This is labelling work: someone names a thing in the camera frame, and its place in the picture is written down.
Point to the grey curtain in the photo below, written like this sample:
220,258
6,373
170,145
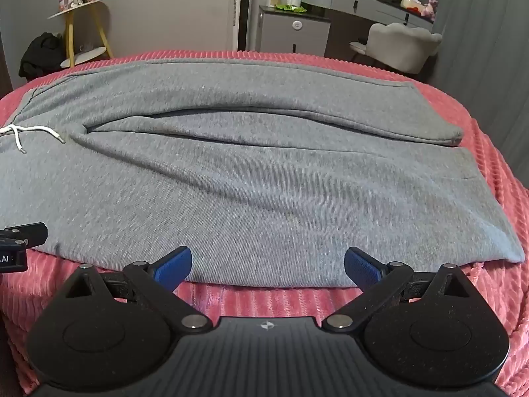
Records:
483,41

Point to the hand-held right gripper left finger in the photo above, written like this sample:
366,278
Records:
175,265

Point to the pink plush toy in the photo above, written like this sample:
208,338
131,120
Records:
430,7

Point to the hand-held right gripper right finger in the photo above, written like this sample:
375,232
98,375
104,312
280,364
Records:
360,265

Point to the yellow side table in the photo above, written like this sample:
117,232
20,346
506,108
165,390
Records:
70,37

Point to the grey pants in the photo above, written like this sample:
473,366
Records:
248,182

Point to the white tower appliance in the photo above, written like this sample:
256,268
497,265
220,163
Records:
242,8

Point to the pink ribbed blanket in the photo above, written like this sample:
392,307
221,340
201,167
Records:
256,304

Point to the white and red container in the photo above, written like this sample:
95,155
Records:
410,3

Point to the grey bedside cabinet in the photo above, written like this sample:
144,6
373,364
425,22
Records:
289,33

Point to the green leafy item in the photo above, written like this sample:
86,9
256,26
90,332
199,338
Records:
291,8

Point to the grey vanity desk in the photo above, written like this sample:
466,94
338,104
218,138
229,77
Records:
372,4

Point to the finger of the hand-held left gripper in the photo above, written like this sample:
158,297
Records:
29,233

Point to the white shell-back chair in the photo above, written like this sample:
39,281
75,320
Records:
403,47

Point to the black bag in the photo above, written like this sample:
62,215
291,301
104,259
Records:
41,56

